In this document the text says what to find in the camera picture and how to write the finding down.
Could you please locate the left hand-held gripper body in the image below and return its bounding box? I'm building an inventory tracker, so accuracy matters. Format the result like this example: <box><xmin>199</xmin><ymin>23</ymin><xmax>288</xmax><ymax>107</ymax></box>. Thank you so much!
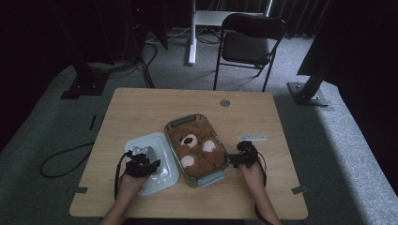
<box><xmin>125</xmin><ymin>145</ymin><xmax>154</xmax><ymax>179</ymax></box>

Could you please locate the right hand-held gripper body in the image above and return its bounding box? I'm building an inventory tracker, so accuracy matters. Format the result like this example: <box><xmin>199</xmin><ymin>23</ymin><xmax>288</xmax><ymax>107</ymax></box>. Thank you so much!
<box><xmin>237</xmin><ymin>134</ymin><xmax>267</xmax><ymax>169</ymax></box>

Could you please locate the white box lid grey handle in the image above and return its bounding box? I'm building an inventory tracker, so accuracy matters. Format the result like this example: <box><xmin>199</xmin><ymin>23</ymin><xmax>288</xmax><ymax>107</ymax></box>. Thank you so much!
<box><xmin>124</xmin><ymin>131</ymin><xmax>180</xmax><ymax>197</ymax></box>

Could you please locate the brown teddy bear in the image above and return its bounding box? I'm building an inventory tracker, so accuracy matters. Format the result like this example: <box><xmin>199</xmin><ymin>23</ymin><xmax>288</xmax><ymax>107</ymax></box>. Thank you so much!
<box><xmin>168</xmin><ymin>120</ymin><xmax>227</xmax><ymax>178</ymax></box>

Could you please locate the transparent brown storage box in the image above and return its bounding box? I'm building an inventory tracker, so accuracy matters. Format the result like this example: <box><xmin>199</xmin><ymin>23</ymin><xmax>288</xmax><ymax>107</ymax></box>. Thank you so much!
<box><xmin>163</xmin><ymin>113</ymin><xmax>231</xmax><ymax>188</ymax></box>

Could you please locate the person's left hand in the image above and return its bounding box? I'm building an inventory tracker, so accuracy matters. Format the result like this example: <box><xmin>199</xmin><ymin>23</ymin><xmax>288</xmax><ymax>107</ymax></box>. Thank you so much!
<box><xmin>116</xmin><ymin>172</ymin><xmax>148</xmax><ymax>202</ymax></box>

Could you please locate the person's right hand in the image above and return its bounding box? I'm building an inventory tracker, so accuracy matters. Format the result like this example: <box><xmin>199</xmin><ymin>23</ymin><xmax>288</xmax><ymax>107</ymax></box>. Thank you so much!
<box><xmin>238</xmin><ymin>160</ymin><xmax>267</xmax><ymax>192</ymax></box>

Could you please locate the black folding chair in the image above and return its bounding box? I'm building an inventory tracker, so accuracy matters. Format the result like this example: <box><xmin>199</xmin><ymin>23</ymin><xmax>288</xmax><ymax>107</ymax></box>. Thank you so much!
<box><xmin>213</xmin><ymin>12</ymin><xmax>287</xmax><ymax>93</ymax></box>

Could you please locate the dark curtain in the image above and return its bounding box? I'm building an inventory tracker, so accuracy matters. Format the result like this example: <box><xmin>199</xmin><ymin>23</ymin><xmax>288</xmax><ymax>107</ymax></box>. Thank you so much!
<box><xmin>215</xmin><ymin>0</ymin><xmax>332</xmax><ymax>38</ymax></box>

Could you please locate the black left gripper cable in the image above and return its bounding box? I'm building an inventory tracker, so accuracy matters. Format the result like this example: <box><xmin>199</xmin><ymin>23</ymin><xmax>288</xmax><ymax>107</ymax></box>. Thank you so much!
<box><xmin>114</xmin><ymin>150</ymin><xmax>133</xmax><ymax>200</ymax></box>

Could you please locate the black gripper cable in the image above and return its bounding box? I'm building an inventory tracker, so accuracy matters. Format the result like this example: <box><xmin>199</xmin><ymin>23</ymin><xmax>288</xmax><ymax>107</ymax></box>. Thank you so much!
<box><xmin>253</xmin><ymin>152</ymin><xmax>268</xmax><ymax>225</ymax></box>
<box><xmin>114</xmin><ymin>150</ymin><xmax>133</xmax><ymax>200</ymax></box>

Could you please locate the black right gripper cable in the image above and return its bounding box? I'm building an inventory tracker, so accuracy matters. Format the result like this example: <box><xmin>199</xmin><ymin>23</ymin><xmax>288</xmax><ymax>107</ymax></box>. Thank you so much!
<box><xmin>253</xmin><ymin>152</ymin><xmax>268</xmax><ymax>225</ymax></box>

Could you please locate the black stand with base plate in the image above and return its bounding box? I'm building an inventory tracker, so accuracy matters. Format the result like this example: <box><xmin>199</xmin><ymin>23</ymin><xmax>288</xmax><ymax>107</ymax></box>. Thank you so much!
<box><xmin>60</xmin><ymin>46</ymin><xmax>111</xmax><ymax>100</ymax></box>
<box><xmin>286</xmin><ymin>59</ymin><xmax>332</xmax><ymax>108</ymax></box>

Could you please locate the black floor cable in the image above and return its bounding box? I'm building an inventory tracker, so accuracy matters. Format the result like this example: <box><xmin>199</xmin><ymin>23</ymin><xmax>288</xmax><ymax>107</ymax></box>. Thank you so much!
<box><xmin>39</xmin><ymin>142</ymin><xmax>96</xmax><ymax>179</ymax></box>

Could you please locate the black cable bundle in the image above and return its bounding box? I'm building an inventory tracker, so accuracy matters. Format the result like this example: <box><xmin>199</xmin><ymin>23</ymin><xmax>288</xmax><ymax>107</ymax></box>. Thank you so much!
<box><xmin>134</xmin><ymin>38</ymin><xmax>160</xmax><ymax>89</ymax></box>

